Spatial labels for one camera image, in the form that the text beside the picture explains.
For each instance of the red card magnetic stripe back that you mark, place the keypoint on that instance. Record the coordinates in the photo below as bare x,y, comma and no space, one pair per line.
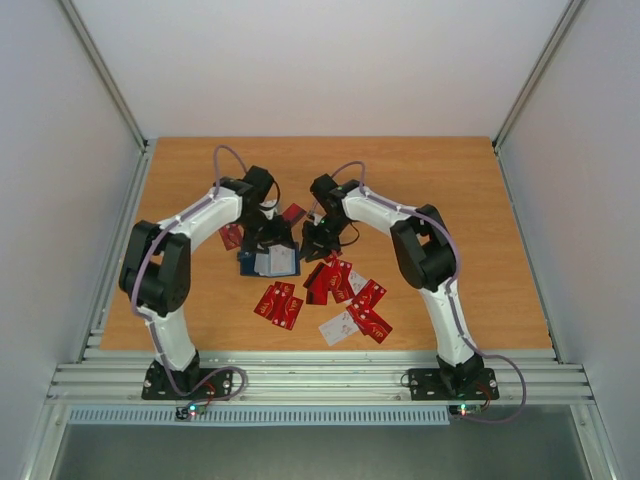
294,213

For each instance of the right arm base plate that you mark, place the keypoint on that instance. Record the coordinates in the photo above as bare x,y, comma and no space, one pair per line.
425,384

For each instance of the white card under stack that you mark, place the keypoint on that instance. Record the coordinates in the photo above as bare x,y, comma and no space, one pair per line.
356,281

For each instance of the right controller board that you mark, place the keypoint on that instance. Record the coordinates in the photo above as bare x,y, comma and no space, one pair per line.
463,410

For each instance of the right aluminium corner post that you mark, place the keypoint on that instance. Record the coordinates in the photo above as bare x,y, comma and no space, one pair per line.
558,34

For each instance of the white card bottom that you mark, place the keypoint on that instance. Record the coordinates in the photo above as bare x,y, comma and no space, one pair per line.
338,328

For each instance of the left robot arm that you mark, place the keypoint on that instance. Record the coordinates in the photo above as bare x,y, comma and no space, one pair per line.
156,272

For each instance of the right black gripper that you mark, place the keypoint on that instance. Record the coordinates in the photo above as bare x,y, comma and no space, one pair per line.
318,240

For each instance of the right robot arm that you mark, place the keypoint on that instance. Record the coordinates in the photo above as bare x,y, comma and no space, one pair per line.
427,259

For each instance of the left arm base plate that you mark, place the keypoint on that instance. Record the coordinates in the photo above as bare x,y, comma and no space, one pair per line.
215,385

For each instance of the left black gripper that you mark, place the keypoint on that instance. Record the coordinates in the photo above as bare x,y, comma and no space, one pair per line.
281,234

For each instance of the red VIP card right stack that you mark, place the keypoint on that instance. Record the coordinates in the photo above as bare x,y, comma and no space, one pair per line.
370,294

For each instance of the left controller board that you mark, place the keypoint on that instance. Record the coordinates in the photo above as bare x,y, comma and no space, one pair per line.
190,412

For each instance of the aluminium corner post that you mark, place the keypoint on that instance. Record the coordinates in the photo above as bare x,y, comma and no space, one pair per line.
103,72
558,34

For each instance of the aluminium rail frame front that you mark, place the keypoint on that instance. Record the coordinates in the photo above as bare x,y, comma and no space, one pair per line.
320,377

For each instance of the blue leather card holder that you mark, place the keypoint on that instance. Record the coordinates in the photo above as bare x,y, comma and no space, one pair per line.
256,264

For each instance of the red stripe card lower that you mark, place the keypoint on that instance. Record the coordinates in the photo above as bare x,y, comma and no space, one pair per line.
316,297

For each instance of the grey slotted cable duct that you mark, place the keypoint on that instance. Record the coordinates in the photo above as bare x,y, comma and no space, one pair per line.
265,416

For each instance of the red card near left gripper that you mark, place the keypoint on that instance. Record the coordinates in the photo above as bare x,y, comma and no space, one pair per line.
231,236

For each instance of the dark red stripe card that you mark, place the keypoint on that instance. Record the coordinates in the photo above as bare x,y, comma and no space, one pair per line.
317,280

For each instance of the left aluminium corner post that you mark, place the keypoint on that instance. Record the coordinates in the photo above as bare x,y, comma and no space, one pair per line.
103,72

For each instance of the controller board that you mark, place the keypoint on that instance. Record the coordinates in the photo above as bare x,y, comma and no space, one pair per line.
463,410
190,412

